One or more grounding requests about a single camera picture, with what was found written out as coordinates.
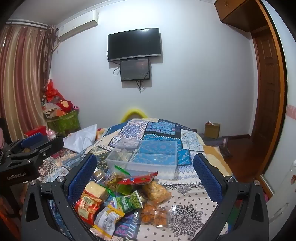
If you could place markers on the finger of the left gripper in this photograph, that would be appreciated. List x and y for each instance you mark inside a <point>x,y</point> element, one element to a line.
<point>34,140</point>

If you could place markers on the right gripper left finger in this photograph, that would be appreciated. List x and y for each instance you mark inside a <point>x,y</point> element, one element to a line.
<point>38,223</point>

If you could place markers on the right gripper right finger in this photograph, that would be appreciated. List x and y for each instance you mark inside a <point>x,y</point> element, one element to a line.
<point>241,212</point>

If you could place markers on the beige wafer block pack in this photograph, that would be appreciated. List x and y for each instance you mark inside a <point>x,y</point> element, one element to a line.
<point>96,190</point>

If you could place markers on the yellow white sunflower seed packet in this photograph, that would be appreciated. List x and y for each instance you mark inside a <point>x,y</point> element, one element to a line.
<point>106,220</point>

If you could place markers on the zip bag of cookies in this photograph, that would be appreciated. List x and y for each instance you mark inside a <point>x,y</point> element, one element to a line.
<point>116,175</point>

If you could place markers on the golden puffed rice cake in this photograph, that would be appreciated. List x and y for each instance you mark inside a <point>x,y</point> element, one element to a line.
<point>156,192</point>

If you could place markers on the green pea snack packet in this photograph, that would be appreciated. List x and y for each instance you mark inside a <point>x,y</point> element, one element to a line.
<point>128,203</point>

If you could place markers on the red cracker snack packet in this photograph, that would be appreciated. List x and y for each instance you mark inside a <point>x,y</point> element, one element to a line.
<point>139,180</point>

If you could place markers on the orange fried snack bag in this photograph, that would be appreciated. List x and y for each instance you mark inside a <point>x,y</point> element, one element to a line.
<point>153,215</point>

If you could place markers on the red box on nightstand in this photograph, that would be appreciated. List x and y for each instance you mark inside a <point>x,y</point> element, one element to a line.
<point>39,129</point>

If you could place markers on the pink piggy figurine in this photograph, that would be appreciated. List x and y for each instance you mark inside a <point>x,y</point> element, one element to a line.
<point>51,134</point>

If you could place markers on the green storage box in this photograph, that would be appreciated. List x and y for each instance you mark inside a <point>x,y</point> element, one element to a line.
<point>65,124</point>

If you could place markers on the red stuffed decorations pile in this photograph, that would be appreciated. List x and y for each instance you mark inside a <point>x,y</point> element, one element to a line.
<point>54,104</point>

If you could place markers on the white plastic bag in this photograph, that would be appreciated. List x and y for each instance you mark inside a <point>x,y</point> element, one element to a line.
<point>80,140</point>

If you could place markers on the patchwork patterned bedspread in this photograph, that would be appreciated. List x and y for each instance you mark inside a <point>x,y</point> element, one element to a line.
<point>186,187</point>

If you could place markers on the red orange chip packet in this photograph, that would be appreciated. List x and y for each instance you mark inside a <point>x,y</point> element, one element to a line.
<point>87,207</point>

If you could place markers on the brown cardboard box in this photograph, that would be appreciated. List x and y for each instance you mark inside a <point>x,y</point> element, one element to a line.
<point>212,130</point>

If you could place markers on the red striped curtain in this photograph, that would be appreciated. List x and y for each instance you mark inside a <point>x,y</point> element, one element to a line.
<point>26,54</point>

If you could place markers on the green jelly cup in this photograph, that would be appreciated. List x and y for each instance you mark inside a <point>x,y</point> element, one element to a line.
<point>124,189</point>

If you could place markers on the yellow curved headboard hoop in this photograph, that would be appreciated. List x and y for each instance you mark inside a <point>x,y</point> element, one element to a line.
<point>134,112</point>

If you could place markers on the clear plastic storage bin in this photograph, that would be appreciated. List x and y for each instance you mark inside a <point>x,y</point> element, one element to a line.
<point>139,157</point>

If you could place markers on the brown wooden door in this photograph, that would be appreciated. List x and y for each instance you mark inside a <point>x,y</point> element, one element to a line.
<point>268,98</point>

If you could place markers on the wooden overhead cabinet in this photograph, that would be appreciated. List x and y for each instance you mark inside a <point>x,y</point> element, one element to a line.
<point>244,15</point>

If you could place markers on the small black wall monitor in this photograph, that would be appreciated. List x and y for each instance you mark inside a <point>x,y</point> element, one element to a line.
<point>135,69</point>

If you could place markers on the white wall air conditioner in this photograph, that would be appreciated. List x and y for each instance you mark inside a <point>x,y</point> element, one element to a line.
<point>78,25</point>

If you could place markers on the large black wall television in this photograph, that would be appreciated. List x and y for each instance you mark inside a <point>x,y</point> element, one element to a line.
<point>134,44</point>

